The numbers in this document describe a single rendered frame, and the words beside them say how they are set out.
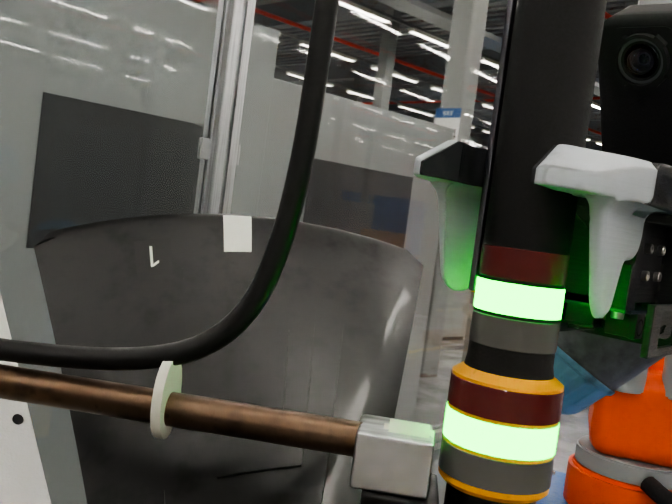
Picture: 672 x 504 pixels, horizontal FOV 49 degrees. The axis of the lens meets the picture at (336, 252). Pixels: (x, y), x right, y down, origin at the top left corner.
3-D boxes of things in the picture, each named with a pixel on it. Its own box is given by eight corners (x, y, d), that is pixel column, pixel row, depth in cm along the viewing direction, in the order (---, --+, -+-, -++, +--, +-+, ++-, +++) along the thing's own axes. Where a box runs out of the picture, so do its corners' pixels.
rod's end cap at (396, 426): (383, 425, 29) (435, 433, 29) (386, 412, 31) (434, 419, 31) (377, 475, 29) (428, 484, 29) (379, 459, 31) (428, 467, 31)
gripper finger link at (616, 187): (608, 334, 23) (652, 318, 31) (637, 141, 23) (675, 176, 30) (509, 315, 24) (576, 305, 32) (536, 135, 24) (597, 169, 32)
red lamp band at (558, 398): (449, 414, 27) (453, 382, 27) (445, 388, 32) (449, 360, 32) (570, 433, 27) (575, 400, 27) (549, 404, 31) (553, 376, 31)
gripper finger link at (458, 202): (405, 293, 27) (554, 301, 33) (427, 132, 27) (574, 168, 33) (351, 280, 30) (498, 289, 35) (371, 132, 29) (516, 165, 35)
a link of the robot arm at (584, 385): (565, 350, 64) (672, 272, 58) (579, 444, 54) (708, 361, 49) (498, 296, 62) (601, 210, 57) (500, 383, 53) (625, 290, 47)
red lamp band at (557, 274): (481, 276, 27) (486, 244, 27) (474, 271, 31) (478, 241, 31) (574, 289, 27) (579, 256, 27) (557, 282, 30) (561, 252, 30)
